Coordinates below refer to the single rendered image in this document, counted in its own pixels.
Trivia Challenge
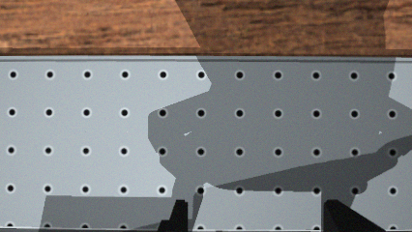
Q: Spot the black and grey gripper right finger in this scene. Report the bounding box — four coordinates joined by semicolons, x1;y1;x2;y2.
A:
323;200;386;232

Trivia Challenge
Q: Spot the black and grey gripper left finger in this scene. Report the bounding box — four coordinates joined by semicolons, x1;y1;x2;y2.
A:
157;199;188;232

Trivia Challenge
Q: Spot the grey perforated metal plate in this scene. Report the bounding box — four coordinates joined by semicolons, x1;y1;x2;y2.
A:
0;56;412;230

